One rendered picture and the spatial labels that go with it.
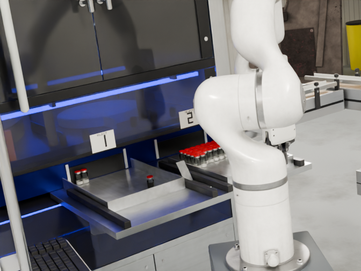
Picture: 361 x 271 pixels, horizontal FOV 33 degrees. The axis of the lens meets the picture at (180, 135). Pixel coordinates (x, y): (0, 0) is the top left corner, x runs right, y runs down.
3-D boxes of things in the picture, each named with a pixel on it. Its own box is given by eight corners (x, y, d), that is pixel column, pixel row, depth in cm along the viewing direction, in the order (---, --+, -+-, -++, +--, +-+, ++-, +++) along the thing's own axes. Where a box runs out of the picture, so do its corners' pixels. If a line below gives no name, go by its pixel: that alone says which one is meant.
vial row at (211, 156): (189, 167, 205) (188, 154, 204) (232, 154, 214) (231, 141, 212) (193, 168, 203) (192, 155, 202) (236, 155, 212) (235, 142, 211)
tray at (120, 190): (63, 187, 201) (62, 178, 200) (132, 167, 214) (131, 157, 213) (109, 213, 173) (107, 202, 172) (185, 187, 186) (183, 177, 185)
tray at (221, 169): (168, 166, 209) (167, 157, 208) (229, 148, 222) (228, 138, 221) (228, 188, 180) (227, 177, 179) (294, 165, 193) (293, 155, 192)
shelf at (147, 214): (50, 198, 199) (49, 192, 198) (222, 145, 234) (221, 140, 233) (116, 240, 159) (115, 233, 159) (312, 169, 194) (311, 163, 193)
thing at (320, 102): (223, 148, 236) (219, 108, 232) (201, 142, 249) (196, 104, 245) (347, 109, 270) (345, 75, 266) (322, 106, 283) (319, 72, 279)
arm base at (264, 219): (320, 271, 129) (314, 189, 124) (231, 284, 129) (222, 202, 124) (298, 235, 147) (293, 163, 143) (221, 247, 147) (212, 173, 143)
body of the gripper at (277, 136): (281, 101, 190) (284, 136, 192) (256, 108, 185) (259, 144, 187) (298, 104, 183) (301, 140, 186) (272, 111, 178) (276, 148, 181)
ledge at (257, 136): (217, 141, 240) (216, 136, 239) (243, 134, 246) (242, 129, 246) (239, 147, 228) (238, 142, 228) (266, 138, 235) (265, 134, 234)
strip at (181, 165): (178, 180, 194) (175, 162, 192) (186, 177, 195) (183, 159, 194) (203, 190, 182) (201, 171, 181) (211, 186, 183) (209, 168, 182)
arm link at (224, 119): (286, 189, 126) (275, 76, 120) (199, 193, 131) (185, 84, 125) (289, 170, 138) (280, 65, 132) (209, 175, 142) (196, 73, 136)
